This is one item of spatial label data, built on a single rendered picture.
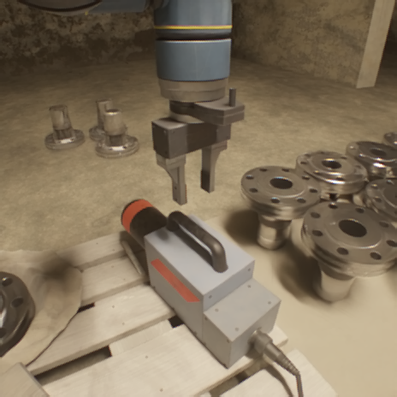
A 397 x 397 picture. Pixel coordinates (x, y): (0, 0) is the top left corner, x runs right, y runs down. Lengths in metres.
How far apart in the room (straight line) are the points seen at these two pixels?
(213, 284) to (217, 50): 0.39
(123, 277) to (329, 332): 0.58
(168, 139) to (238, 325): 0.35
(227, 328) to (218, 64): 0.43
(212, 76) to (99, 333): 0.57
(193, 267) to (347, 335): 0.51
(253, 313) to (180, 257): 0.18
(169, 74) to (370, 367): 0.81
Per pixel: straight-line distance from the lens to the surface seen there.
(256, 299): 0.61
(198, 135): 0.47
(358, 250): 0.79
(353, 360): 0.89
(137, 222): 0.76
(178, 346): 0.67
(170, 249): 0.62
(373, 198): 1.03
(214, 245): 0.55
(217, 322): 0.57
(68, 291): 0.78
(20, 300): 0.79
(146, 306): 0.74
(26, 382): 0.61
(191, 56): 0.41
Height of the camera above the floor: 0.73
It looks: 34 degrees down
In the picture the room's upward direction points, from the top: straight up
